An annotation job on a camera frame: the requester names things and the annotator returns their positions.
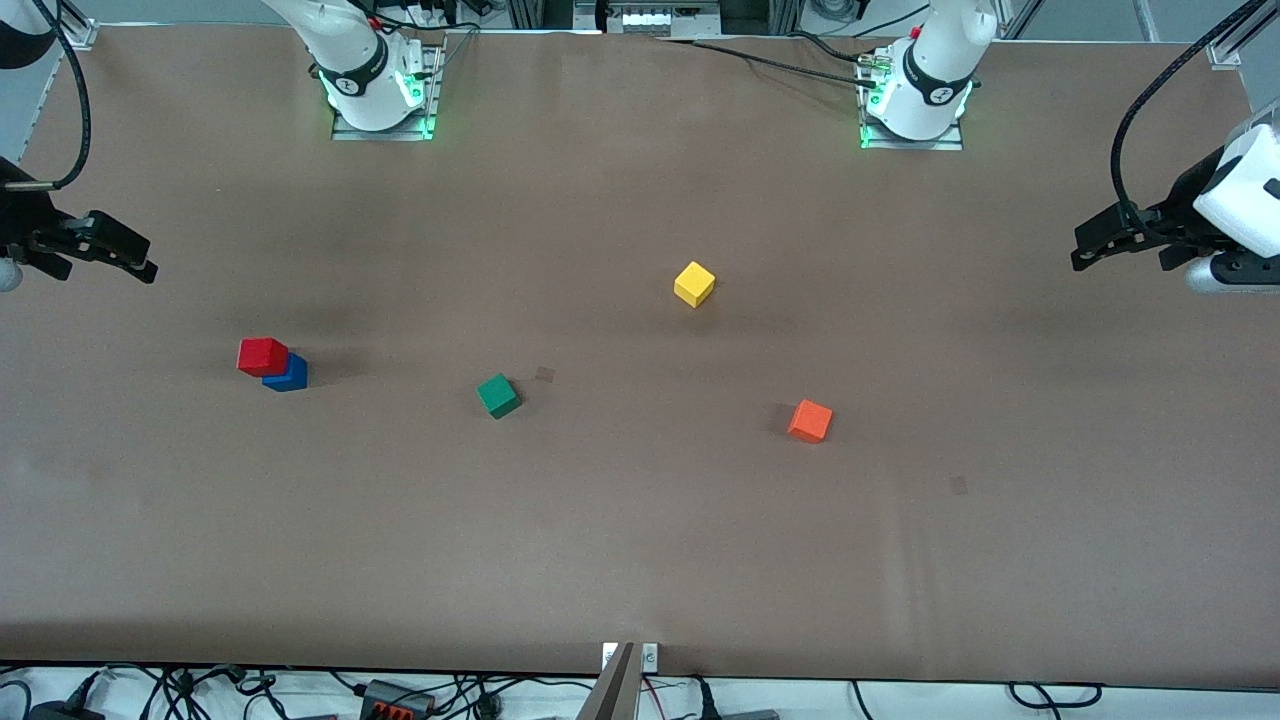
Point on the aluminium corner bracket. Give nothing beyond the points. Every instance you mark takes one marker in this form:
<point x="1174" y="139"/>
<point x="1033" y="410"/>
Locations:
<point x="1225" y="55"/>
<point x="80" y="38"/>

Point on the yellow wooden block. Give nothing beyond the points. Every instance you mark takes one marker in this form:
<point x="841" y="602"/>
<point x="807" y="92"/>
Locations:
<point x="694" y="284"/>

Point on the black orange USB hub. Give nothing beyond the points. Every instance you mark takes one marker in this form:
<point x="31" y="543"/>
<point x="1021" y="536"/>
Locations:
<point x="395" y="697"/>

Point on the orange wooden block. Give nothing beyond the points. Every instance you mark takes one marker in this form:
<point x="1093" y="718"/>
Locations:
<point x="810" y="421"/>

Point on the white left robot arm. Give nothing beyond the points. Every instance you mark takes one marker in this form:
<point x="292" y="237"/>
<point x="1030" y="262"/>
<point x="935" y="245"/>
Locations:
<point x="955" y="30"/>

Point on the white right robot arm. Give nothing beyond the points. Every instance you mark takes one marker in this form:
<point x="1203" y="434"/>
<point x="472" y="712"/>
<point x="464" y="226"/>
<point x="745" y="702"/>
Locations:
<point x="335" y="35"/>

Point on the red wooden block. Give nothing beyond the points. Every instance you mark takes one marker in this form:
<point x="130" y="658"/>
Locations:
<point x="262" y="356"/>

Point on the black plug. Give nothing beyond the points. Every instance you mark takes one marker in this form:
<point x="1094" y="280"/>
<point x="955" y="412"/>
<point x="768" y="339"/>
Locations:
<point x="740" y="714"/>

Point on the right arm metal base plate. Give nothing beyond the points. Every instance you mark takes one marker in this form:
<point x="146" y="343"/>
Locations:
<point x="380" y="134"/>

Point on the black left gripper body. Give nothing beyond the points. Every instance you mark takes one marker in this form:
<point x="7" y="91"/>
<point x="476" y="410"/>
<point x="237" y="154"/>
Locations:
<point x="1183" y="206"/>

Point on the black power adapter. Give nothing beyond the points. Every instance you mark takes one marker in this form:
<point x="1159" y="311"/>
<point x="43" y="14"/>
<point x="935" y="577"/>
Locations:
<point x="65" y="712"/>

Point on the white metal bracket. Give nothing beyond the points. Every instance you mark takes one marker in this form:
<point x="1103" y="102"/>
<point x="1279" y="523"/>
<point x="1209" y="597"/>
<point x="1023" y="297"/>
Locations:
<point x="650" y="657"/>

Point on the blue wooden block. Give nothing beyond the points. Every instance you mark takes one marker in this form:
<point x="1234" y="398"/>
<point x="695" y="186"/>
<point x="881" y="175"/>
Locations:
<point x="297" y="379"/>

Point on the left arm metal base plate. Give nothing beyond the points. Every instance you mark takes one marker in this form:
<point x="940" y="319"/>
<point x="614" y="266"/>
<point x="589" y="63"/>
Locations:
<point x="915" y="145"/>

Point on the grey camera post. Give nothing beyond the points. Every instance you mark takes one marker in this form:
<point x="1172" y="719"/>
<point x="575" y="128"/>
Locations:
<point x="615" y="695"/>

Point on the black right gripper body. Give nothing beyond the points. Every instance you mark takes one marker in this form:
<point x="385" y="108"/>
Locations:
<point x="22" y="222"/>

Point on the grey power strip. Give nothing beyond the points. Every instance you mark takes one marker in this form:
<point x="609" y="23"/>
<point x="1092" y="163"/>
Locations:
<point x="660" y="18"/>

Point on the green wooden block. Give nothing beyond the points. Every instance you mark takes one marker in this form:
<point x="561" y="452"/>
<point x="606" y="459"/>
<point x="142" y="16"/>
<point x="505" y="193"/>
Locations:
<point x="498" y="396"/>

